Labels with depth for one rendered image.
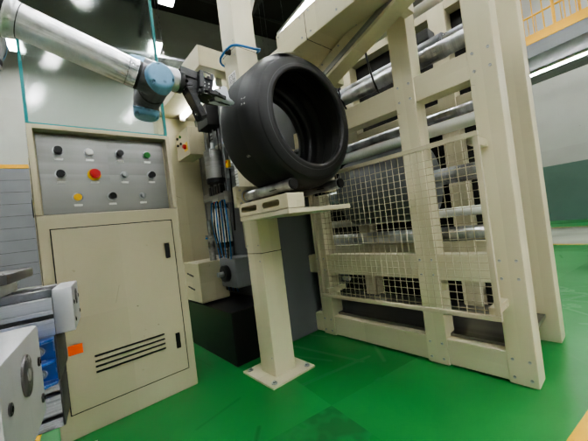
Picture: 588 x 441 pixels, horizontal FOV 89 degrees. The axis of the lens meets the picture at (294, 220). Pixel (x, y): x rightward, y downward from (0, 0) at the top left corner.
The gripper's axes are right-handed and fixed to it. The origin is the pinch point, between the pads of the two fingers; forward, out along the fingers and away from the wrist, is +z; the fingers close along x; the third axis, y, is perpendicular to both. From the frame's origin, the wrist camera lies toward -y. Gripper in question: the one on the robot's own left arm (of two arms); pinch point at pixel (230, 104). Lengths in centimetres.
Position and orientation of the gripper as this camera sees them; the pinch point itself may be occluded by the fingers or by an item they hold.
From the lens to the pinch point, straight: 124.9
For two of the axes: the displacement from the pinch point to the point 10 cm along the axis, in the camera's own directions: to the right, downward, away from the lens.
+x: -6.5, 0.9, 7.6
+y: -0.3, -10.0, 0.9
